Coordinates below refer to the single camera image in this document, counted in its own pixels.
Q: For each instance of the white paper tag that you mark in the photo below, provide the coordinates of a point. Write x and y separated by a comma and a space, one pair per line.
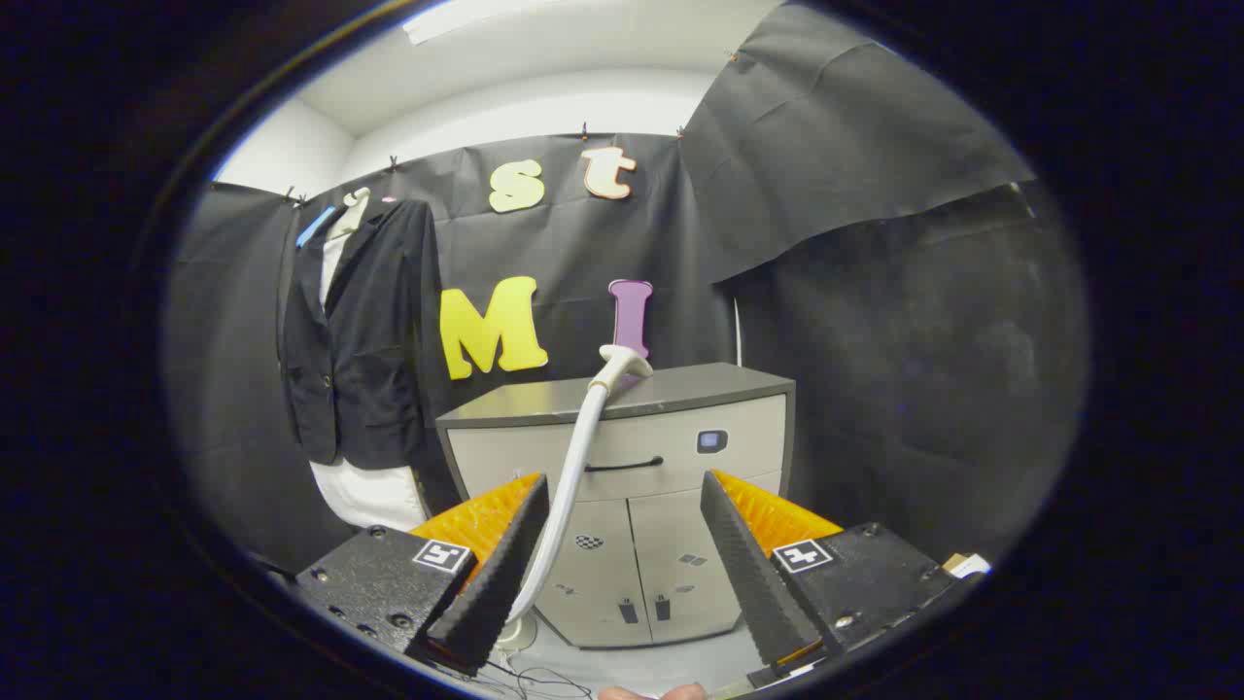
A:
967, 564

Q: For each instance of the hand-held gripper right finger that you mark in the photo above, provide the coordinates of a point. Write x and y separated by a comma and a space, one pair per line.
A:
748, 574

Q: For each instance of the black backdrop cloth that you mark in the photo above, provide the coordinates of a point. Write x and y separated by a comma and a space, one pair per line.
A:
826, 194

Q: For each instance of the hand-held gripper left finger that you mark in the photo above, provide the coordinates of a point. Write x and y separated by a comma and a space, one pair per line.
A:
505, 574

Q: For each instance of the white clothes hanger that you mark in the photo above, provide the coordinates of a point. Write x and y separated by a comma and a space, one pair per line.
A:
352, 209

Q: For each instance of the black suit jacket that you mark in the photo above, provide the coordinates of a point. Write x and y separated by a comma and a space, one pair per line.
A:
374, 340

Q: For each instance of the ceiling light panel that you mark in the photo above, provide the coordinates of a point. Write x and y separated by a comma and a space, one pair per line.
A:
466, 19

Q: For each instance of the white garment steamer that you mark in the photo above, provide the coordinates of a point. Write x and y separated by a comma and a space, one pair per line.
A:
573, 467

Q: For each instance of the white shirt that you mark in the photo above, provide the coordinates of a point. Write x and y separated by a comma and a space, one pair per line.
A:
369, 496

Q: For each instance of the grey cabinet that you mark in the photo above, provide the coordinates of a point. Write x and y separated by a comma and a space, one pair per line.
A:
680, 437

